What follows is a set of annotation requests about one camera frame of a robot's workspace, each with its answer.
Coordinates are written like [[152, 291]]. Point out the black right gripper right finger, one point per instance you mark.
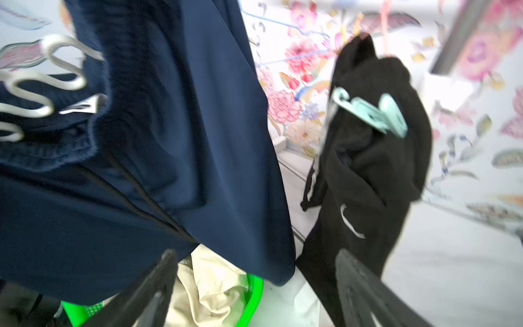
[[366, 301]]

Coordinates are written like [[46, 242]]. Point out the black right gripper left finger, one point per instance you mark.
[[146, 301]]

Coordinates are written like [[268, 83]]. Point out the beige shorts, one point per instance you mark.
[[209, 291]]

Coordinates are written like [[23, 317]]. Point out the navy blue shorts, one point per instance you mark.
[[166, 147]]

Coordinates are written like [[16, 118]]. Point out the light blue hanger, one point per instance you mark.
[[281, 31]]

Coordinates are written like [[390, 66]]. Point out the black shorts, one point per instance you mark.
[[364, 181]]

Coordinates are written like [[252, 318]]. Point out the tan clothespin on black shorts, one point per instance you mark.
[[357, 24]]

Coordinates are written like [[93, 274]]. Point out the white tray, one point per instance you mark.
[[289, 305]]

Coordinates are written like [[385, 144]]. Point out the green plastic basket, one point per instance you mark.
[[79, 314]]

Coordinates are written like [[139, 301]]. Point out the mint green clothespin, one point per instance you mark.
[[385, 118]]

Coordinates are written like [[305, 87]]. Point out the steel clothes rack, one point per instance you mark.
[[470, 82]]

